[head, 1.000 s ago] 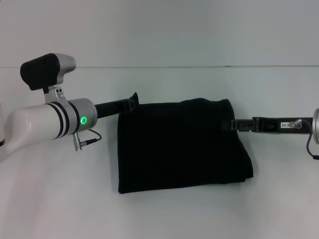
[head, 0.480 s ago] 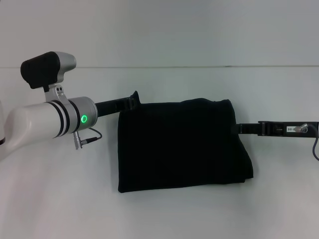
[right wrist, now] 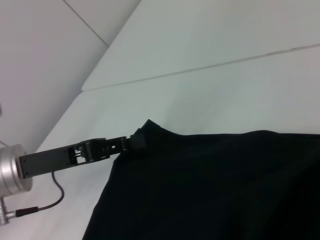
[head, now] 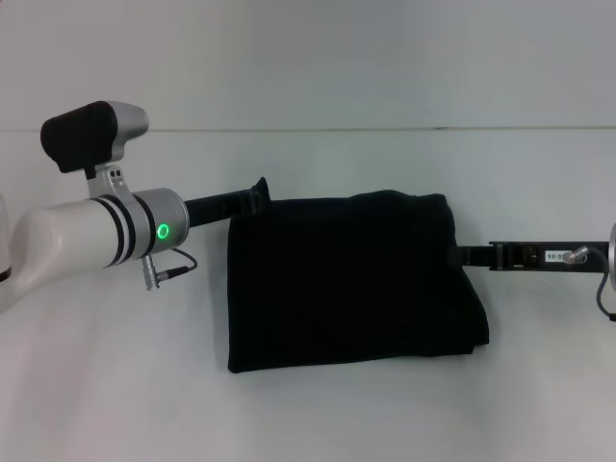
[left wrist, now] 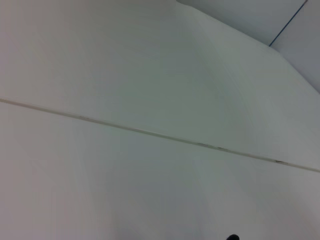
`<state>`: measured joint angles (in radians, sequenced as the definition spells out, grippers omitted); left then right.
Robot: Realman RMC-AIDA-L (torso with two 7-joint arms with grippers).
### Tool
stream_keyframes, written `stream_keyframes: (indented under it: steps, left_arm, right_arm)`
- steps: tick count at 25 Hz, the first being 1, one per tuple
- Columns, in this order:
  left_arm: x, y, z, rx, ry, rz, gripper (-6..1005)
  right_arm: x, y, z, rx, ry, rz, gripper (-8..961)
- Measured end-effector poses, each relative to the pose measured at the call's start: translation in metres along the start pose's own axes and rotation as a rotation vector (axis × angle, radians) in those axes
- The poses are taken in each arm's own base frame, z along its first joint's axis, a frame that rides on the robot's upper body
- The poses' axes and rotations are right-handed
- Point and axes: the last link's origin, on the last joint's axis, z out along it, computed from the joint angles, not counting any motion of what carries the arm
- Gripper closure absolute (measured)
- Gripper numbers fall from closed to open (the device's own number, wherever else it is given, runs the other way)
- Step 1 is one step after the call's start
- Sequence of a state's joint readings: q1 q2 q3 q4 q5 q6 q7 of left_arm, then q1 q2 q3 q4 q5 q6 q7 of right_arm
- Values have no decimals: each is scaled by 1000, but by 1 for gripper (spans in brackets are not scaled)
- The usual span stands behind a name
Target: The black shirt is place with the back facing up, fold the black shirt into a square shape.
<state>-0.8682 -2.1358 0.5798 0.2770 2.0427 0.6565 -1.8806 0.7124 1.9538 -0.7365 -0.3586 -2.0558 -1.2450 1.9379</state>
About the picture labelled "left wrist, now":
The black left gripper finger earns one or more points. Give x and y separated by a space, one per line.
232 237

